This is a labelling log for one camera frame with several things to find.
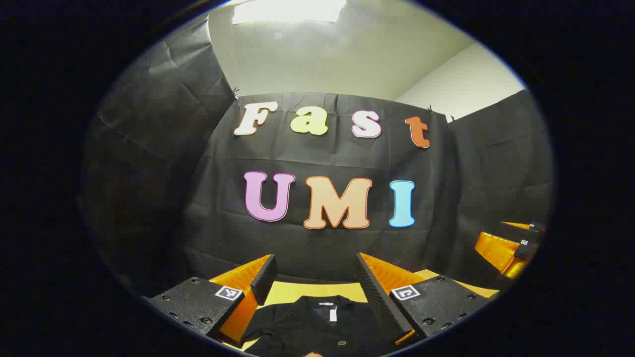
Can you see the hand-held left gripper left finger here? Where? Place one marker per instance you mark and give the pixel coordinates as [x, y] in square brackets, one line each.
[264, 280]

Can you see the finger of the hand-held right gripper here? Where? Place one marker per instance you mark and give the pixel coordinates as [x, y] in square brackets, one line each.
[496, 253]
[518, 233]

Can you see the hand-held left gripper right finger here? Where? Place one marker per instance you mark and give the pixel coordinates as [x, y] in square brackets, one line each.
[379, 302]

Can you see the black button shirt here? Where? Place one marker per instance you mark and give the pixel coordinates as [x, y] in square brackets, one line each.
[297, 327]

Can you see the black backdrop cloth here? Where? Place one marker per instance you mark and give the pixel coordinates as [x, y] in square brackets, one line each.
[297, 158]

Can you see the ceiling light panel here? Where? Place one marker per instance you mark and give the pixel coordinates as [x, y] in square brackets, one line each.
[287, 11]

